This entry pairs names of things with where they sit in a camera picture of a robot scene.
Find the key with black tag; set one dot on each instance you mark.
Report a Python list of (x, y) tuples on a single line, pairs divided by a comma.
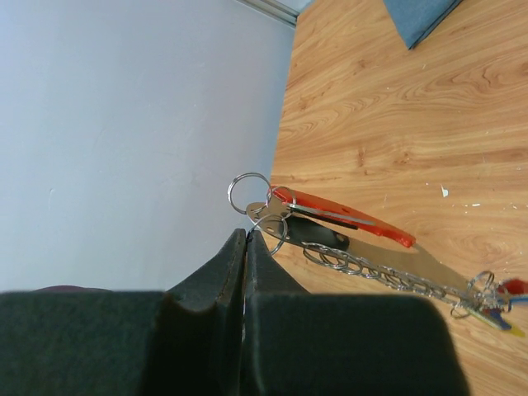
[(304, 231)]

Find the folded blue cloth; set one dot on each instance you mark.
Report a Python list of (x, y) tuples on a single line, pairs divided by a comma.
[(415, 20)]

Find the metal key organizer red handle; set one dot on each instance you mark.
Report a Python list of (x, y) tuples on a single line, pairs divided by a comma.
[(382, 252)]

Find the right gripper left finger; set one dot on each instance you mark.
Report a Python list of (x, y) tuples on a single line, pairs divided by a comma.
[(81, 341)]

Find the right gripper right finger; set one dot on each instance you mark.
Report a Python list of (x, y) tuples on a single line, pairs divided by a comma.
[(297, 343)]

